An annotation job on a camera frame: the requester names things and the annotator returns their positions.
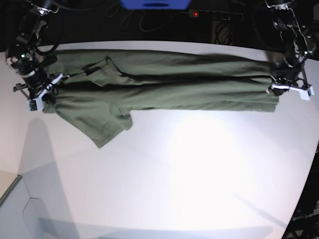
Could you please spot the black power strip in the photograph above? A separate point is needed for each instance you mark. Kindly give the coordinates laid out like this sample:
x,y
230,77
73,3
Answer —
x,y
216,15

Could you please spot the green t-shirt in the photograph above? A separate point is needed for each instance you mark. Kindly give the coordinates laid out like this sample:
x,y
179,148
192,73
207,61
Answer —
x,y
102,87

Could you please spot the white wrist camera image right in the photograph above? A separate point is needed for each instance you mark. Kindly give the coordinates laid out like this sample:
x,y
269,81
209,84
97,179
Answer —
x,y
305,94

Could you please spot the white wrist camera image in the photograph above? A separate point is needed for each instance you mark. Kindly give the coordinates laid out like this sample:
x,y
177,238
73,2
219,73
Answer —
x,y
305,94
35,104

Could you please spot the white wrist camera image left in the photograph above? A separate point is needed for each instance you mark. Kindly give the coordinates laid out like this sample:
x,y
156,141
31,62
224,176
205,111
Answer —
x,y
35,104

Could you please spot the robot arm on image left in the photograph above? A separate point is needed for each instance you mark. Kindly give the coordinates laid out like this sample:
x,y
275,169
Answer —
x,y
27,47

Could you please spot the blue box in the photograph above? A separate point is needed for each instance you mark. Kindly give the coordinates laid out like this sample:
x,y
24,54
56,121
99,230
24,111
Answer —
x,y
154,4

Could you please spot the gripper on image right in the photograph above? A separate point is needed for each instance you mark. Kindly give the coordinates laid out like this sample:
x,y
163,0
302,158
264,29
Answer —
x,y
288,81

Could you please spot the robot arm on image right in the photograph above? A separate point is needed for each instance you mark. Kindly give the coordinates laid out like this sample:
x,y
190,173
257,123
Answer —
x,y
297,40

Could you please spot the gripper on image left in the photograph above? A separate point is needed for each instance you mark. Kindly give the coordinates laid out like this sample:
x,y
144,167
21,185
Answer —
x,y
39,84

